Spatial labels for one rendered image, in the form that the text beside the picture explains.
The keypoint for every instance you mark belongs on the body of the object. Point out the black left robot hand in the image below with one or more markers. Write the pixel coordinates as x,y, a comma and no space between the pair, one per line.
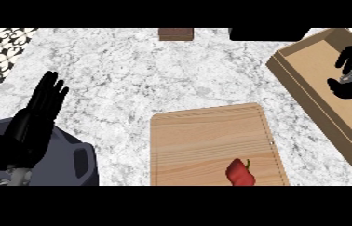
32,127

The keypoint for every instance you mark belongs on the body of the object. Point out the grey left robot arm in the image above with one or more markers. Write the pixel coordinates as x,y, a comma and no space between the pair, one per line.
63,164

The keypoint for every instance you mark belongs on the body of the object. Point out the small brown wooden block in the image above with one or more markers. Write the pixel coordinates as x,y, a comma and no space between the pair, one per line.
177,34

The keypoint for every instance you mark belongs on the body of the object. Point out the brown cardboard box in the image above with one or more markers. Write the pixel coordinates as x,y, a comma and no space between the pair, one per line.
317,65

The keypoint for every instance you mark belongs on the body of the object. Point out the black appliance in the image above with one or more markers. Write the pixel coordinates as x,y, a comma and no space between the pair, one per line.
268,33

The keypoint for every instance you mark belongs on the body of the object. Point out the red pepper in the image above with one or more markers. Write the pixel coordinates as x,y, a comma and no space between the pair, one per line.
239,174

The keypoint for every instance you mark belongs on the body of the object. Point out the light wooden cutting board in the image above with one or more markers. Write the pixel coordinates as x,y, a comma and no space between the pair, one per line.
206,136

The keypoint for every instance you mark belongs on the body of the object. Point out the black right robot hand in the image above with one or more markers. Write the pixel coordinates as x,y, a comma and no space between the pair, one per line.
344,88

